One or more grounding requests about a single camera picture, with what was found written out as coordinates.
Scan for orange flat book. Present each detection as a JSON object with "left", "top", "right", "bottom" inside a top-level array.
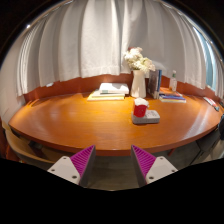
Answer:
[{"left": 159, "top": 87, "right": 184, "bottom": 98}]

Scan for red and white booklet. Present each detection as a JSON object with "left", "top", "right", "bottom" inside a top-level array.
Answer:
[{"left": 203, "top": 96, "right": 218, "bottom": 110}]

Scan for blue standing book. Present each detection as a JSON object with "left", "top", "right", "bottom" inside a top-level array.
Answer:
[{"left": 156, "top": 69, "right": 163, "bottom": 98}]

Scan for thin pale book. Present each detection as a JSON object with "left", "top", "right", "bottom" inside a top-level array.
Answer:
[{"left": 90, "top": 89, "right": 126, "bottom": 99}]

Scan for yellow flat book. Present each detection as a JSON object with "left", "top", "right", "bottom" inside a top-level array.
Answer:
[{"left": 87, "top": 94, "right": 126, "bottom": 102}]

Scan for window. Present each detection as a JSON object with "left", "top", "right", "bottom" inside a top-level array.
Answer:
[{"left": 196, "top": 29, "right": 218, "bottom": 91}]

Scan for white and pink flowers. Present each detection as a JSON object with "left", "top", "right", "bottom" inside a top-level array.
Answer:
[{"left": 123, "top": 46, "right": 156, "bottom": 74}]

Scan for dark grey standing book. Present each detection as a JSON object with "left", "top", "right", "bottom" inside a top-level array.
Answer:
[{"left": 147, "top": 69, "right": 160, "bottom": 100}]

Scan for grey white power strip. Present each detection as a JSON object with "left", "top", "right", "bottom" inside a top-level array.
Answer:
[{"left": 131, "top": 109, "right": 161, "bottom": 125}]

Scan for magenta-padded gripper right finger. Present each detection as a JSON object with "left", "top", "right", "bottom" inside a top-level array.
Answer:
[{"left": 130, "top": 144, "right": 179, "bottom": 188}]

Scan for dark chair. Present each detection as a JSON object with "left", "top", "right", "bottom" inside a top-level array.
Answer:
[{"left": 196, "top": 114, "right": 224, "bottom": 164}]

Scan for blue flat book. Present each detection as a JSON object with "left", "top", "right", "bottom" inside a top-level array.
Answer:
[{"left": 159, "top": 94, "right": 187, "bottom": 101}]

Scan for white curtain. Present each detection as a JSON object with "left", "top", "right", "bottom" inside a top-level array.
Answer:
[{"left": 16, "top": 0, "right": 221, "bottom": 98}]

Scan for red and white charger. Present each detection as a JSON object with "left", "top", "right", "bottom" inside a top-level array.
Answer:
[{"left": 133, "top": 97, "right": 150, "bottom": 118}]

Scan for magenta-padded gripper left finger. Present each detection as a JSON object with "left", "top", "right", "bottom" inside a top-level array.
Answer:
[{"left": 47, "top": 144, "right": 97, "bottom": 188}]

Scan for clear plastic water bottle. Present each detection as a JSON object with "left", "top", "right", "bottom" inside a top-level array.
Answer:
[{"left": 168, "top": 69, "right": 178, "bottom": 93}]

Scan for white large flat book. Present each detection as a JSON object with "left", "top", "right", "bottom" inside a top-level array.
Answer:
[{"left": 159, "top": 98, "right": 187, "bottom": 104}]

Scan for wooden chair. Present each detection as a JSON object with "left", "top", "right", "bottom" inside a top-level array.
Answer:
[{"left": 1, "top": 119, "right": 56, "bottom": 171}]

